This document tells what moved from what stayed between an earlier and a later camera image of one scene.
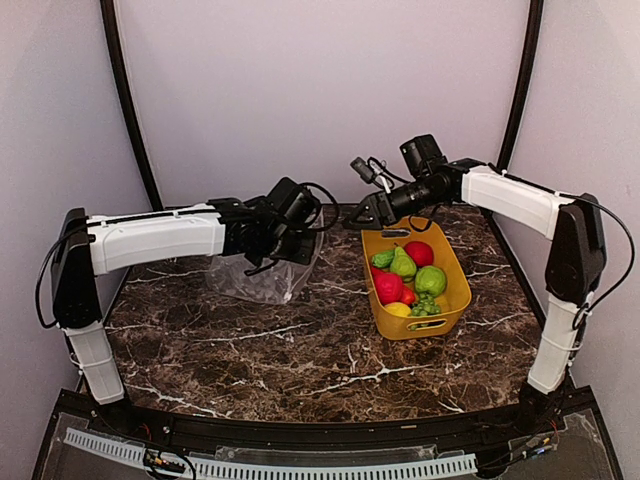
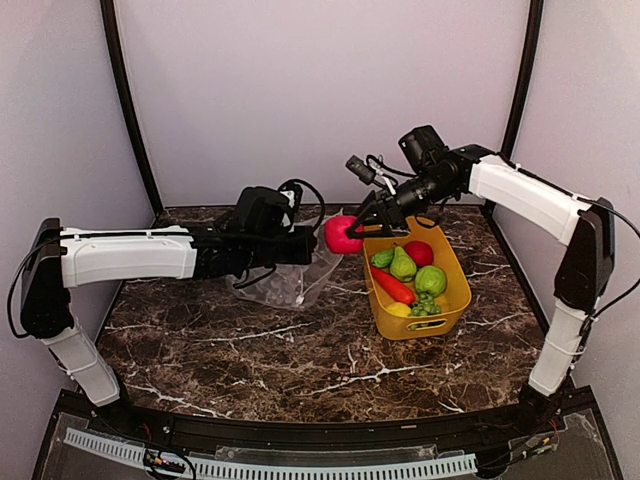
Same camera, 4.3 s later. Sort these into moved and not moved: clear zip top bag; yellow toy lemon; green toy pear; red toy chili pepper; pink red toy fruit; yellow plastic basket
Moved: pink red toy fruit; clear zip top bag
Not moved: green toy pear; yellow toy lemon; red toy chili pepper; yellow plastic basket
